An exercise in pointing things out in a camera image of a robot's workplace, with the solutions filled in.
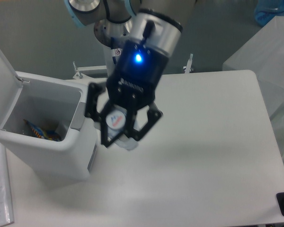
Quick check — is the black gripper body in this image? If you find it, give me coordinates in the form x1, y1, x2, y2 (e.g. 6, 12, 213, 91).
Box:
106, 40, 169, 110

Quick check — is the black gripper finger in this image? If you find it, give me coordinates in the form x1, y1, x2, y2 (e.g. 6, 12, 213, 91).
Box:
84, 82, 124, 148
124, 102, 163, 141

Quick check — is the crushed clear plastic bottle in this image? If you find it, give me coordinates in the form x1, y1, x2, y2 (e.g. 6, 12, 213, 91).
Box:
106, 107, 138, 151

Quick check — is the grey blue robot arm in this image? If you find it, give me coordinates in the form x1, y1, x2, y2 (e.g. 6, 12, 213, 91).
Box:
65, 0, 195, 150

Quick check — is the white trash can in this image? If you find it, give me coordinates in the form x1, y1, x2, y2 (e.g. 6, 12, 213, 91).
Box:
0, 71, 98, 180

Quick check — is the white trash can lid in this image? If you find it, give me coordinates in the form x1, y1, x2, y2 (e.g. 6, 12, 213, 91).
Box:
0, 50, 23, 129

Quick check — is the colourful snack wrapper in bin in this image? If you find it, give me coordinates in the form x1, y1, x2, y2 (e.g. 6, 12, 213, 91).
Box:
23, 119, 62, 142

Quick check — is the translucent plastic box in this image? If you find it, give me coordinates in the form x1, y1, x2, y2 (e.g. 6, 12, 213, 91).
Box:
222, 16, 284, 163

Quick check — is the blue plastic bag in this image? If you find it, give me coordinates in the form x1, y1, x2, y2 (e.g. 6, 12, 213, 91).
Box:
254, 0, 284, 27

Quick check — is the white pedestal base bracket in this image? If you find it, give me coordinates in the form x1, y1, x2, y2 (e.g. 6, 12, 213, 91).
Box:
72, 53, 194, 79

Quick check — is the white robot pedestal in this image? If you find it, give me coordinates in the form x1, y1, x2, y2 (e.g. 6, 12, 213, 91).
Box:
103, 45, 123, 77

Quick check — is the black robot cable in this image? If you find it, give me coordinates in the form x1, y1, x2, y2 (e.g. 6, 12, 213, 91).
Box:
110, 36, 120, 66

